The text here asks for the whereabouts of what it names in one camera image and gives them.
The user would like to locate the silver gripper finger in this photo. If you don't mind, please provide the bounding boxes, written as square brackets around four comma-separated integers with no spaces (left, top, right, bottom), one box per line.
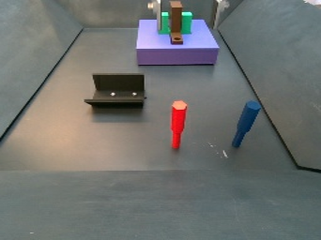
[213,0,230,28]
[148,0,162,30]

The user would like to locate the blue hexagonal peg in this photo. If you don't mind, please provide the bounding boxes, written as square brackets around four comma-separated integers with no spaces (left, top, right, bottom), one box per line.
[231,100,261,147]

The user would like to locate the brown upright holder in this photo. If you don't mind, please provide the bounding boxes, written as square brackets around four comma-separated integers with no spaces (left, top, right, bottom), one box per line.
[170,1,183,45]

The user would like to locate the green block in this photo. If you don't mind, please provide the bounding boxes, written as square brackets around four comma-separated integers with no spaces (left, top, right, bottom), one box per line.
[158,11,193,34]

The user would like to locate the purple base block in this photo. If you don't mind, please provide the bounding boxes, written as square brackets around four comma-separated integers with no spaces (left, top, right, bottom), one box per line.
[135,20,219,66]

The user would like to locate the red hexagonal peg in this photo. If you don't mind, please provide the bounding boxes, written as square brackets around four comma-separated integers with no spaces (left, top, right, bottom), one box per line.
[170,100,189,149]

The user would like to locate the black angle bracket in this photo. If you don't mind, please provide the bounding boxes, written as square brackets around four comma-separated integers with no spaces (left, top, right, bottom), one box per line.
[84,73,146,107]

